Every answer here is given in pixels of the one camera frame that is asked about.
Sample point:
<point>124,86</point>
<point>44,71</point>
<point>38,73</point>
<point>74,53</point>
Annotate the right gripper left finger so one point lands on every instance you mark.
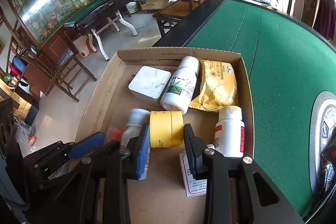
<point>102,175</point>

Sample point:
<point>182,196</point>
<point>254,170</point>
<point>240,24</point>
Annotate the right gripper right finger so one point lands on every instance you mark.
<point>237,189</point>

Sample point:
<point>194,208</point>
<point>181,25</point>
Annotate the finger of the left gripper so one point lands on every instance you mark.
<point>46,161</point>

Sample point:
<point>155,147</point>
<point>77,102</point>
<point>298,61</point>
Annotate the yellow tape roll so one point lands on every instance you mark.
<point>166,129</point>

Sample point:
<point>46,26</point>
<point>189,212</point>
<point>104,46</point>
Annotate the white red-bordered paper card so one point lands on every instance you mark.
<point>192,187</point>

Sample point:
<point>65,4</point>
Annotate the red leaflet in box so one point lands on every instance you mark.
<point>113,134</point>

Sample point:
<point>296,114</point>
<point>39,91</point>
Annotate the white bottle red label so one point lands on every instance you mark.
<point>230,132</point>

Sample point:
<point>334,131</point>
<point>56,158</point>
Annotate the small clear white bottle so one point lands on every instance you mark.
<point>136,119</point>

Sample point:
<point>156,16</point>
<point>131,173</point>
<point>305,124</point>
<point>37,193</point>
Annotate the wooden folding chair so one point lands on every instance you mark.
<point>56,63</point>

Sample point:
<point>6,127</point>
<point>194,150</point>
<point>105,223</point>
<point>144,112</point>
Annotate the round silver table centre panel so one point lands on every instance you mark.
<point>322,125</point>

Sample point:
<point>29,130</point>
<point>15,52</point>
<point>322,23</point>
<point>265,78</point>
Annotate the yellow snack packet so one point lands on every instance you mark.
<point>218,87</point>

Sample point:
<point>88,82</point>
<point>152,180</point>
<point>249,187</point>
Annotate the white bottle green label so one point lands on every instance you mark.
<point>180,89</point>

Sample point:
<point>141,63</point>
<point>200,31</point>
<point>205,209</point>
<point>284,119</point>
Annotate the white power adapter plug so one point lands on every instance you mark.
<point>149,83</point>

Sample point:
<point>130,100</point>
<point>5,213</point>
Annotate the brown cardboard box tray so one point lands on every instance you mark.
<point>162,196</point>

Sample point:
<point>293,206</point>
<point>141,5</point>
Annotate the white orange plastic container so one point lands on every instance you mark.
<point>84,45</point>

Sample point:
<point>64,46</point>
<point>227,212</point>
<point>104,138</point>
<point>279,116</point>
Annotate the green mahjong table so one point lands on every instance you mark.
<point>96,17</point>
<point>288,65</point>

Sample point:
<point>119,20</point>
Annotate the purple cloth on chair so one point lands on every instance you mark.
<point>325,19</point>

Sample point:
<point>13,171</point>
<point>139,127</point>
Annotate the low wooden cabinet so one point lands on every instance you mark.
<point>153,5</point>

